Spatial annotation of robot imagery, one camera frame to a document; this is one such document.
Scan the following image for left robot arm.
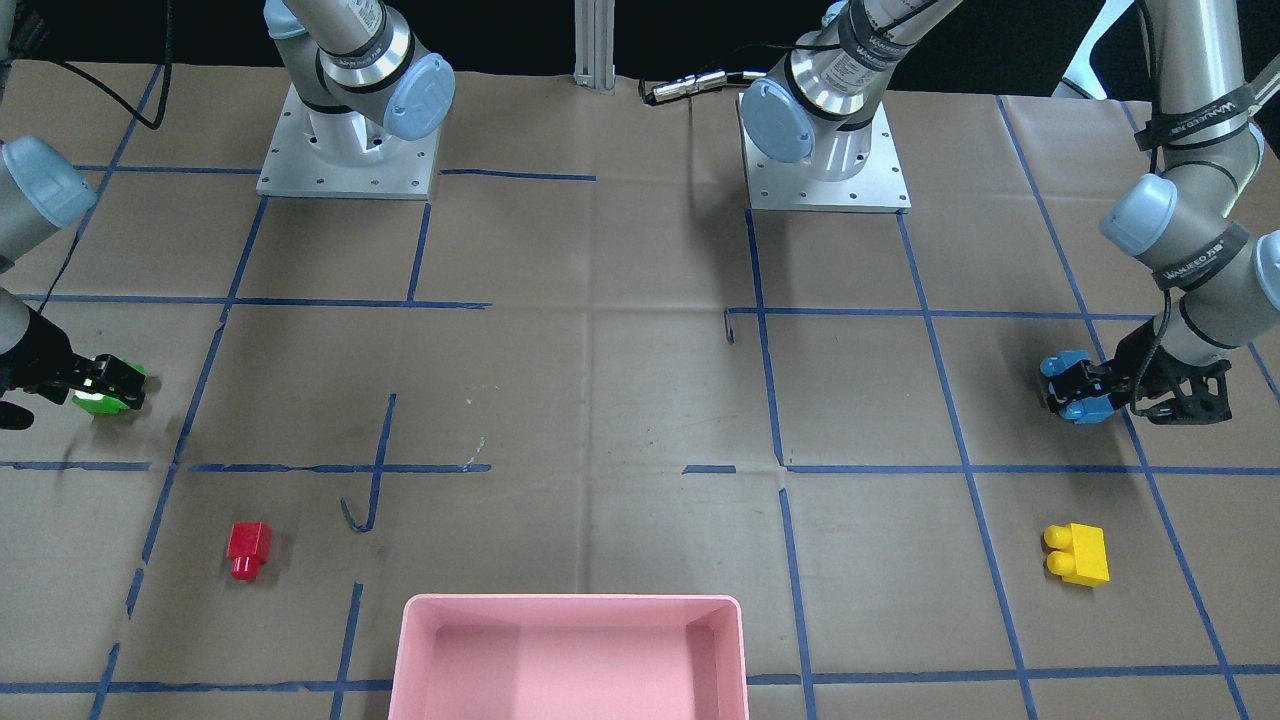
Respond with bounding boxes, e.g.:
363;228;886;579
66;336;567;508
740;1;1277;425

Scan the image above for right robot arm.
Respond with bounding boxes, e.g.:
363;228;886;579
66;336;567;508
1;1;456;411

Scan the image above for green toy block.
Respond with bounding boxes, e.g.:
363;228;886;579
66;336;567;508
69;357;147;415

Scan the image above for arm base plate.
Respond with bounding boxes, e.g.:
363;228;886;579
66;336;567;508
741;106;913;213
256;87;443;201

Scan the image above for pink plastic box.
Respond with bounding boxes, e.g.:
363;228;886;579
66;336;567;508
389;594;750;719

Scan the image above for blue toy block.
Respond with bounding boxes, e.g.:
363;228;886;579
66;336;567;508
1039;350;1120;425

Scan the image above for red toy block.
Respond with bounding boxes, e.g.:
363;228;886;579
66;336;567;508
227;521;273;582

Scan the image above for aluminium frame post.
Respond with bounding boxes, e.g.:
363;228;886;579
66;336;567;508
572;0;616;94

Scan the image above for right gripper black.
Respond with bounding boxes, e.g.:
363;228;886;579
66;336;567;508
3;305;146;413

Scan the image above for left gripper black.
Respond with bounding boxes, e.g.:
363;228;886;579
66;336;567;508
1046;320;1190;415

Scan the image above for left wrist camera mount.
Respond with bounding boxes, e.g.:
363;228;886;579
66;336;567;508
1139;356;1233;425

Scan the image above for yellow toy block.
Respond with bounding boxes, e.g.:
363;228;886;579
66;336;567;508
1042;521;1110;587

